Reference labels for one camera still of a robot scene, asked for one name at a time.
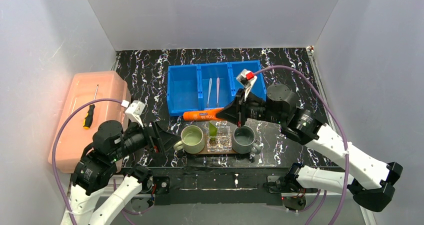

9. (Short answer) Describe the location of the yellow black screwdriver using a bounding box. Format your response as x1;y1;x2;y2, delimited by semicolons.
83;103;96;130

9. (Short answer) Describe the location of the oval wooden tray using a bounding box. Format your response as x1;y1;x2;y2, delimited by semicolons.
191;147;238;156

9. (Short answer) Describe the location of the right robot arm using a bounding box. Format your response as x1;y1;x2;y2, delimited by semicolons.
216;84;403;212

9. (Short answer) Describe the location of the grey ceramic mug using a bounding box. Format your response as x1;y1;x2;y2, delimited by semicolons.
231;126;262;155

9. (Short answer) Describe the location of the clear plastic holder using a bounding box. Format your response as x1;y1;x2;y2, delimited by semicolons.
206;125;232;152

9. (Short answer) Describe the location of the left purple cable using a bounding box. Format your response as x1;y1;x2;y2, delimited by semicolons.
51;98;130;225

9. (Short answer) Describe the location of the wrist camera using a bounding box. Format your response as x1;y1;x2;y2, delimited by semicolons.
236;69;258;101
121;100;146;128

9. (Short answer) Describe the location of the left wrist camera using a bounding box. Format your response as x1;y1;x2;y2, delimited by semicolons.
121;100;146;128

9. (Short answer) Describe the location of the blue three-compartment plastic bin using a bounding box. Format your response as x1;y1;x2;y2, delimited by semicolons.
166;60;262;117

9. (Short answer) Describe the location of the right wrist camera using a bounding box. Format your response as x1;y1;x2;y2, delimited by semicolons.
236;69;258;101

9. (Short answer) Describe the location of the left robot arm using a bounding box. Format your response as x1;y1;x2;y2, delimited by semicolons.
61;120;181;225

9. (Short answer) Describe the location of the green toothpaste tube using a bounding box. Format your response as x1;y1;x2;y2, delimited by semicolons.
208;122;218;142

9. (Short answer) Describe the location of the light green ceramic mug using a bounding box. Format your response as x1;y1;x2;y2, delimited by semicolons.
173;125;206;154

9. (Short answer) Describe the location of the orange toothpaste tube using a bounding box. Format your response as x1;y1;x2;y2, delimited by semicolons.
182;108;223;122

